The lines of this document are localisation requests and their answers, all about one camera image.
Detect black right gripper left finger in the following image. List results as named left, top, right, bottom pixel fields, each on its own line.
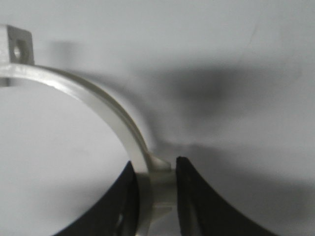
left=56, top=162, right=139, bottom=236

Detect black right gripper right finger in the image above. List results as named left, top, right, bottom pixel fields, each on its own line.
left=176, top=157, right=274, bottom=236

